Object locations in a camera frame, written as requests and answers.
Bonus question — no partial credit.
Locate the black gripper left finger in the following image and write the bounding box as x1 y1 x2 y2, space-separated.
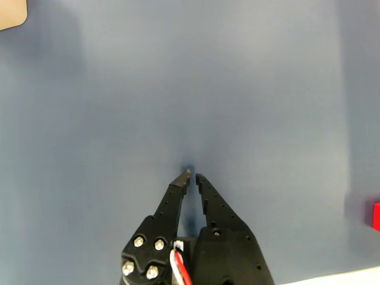
120 168 191 285

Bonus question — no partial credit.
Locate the beige square metal container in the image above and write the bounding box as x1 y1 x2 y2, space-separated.
0 0 28 31

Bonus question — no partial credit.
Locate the red cube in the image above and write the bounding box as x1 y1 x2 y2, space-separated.
365 199 380 232

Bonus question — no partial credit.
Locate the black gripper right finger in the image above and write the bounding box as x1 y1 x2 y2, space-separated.
192 173 276 285

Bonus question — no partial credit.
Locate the red white black servo cable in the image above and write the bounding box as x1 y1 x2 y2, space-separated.
170 240 192 285

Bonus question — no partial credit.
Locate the dark blue table mat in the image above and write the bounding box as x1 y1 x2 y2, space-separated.
0 0 380 285

